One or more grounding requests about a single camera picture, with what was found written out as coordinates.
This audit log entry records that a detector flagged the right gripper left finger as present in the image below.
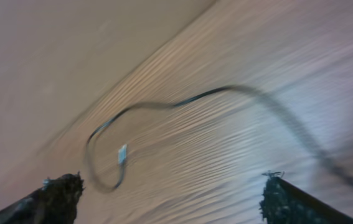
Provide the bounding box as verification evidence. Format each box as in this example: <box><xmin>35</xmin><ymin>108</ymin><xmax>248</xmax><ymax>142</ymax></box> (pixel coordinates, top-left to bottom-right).
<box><xmin>0</xmin><ymin>173</ymin><xmax>85</xmax><ymax>224</ymax></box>

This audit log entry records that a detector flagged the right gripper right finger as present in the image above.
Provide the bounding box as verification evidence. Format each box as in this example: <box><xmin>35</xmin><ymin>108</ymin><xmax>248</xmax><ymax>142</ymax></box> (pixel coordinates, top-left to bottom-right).
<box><xmin>260</xmin><ymin>171</ymin><xmax>353</xmax><ymax>224</ymax></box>

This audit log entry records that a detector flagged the black USB cable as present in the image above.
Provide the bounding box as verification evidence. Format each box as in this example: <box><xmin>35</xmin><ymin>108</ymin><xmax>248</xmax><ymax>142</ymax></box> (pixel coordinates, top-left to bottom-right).
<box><xmin>84</xmin><ymin>84</ymin><xmax>353</xmax><ymax>202</ymax></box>

